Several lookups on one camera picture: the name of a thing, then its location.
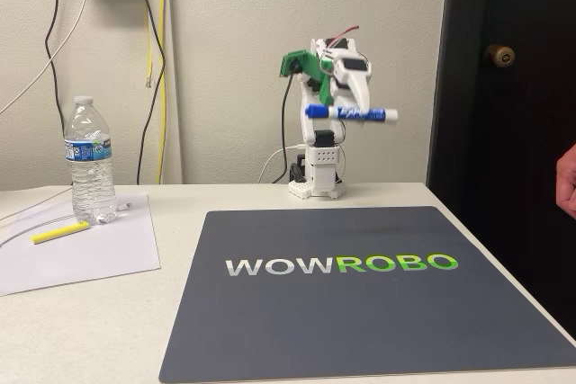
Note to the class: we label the white wall trim strip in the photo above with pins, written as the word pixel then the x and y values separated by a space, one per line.
pixel 174 65

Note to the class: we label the clear plastic water bottle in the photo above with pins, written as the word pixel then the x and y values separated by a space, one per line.
pixel 90 168

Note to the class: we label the blue dry erase marker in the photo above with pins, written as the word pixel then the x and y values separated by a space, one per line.
pixel 355 113

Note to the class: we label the yellow flat stick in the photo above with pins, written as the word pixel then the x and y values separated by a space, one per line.
pixel 58 233

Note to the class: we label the dark door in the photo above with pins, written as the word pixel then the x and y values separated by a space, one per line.
pixel 517 154

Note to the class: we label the brass door knob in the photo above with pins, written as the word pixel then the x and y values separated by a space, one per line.
pixel 499 56

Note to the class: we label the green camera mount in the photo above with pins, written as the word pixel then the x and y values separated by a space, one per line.
pixel 312 71

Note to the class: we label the dark grey WOWROBO mat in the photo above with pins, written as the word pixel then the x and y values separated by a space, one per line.
pixel 360 312

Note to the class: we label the white paper sheet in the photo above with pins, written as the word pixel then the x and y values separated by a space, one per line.
pixel 90 262

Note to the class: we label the person's hand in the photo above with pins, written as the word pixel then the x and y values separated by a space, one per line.
pixel 568 181

